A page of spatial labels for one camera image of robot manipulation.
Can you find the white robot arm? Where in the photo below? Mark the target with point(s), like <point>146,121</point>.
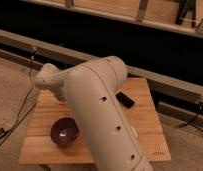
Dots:
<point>89,91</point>

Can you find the purple bowl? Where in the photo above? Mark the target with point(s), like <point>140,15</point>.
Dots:
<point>64,132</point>

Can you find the black rectangular device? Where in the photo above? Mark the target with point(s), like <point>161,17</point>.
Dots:
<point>125,100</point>

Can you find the grey metal rail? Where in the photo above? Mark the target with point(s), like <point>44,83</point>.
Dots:
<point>165,85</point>

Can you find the wooden table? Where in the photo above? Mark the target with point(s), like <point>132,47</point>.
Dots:
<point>38,148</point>

